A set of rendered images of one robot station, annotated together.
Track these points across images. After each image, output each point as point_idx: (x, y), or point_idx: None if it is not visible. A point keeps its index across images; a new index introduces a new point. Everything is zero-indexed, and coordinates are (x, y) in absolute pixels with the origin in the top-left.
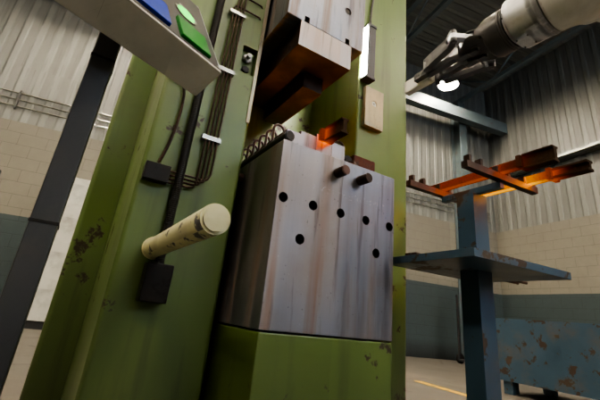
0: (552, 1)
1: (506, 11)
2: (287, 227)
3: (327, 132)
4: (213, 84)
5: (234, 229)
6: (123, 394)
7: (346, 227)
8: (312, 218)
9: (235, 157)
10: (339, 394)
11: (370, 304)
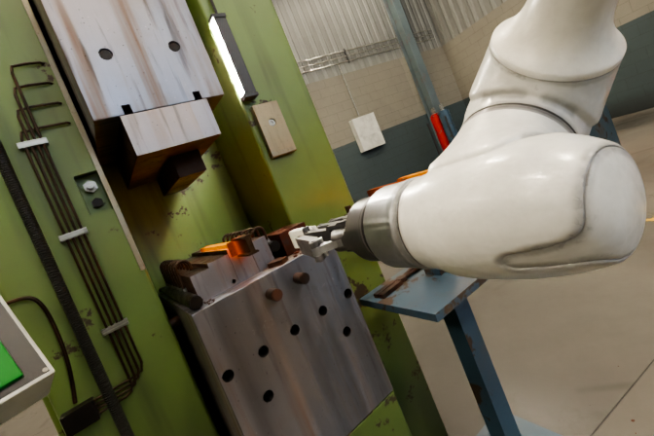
0: (434, 266)
1: (373, 246)
2: (250, 398)
3: (236, 244)
4: (71, 261)
5: (202, 372)
6: None
7: (308, 337)
8: (270, 363)
9: (156, 317)
10: None
11: (362, 381)
